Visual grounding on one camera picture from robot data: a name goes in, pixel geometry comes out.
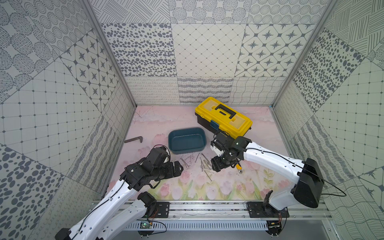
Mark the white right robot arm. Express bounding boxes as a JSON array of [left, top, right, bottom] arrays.
[[211, 131, 325, 216]]

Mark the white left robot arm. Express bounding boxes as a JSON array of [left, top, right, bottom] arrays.
[[55, 146, 184, 240]]

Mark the teal plastic storage box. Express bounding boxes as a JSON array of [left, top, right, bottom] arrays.
[[168, 127, 207, 155]]

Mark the yellow black utility knife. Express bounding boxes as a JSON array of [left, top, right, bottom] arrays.
[[236, 164, 243, 174]]

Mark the steel nail pile centre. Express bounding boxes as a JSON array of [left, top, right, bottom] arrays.
[[200, 159, 212, 172]]

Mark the dark metal L-shaped wrench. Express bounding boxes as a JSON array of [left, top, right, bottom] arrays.
[[124, 136, 143, 144]]

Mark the yellow black toolbox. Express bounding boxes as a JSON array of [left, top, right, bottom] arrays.
[[195, 97, 253, 139]]

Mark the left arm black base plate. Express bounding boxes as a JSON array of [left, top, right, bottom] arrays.
[[144, 202, 170, 219]]

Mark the aluminium mounting rail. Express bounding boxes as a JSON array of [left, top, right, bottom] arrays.
[[86, 200, 331, 221]]

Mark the white slotted cable duct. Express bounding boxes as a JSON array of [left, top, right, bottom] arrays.
[[124, 220, 268, 231]]

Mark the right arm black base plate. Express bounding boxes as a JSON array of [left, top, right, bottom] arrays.
[[246, 202, 290, 218]]

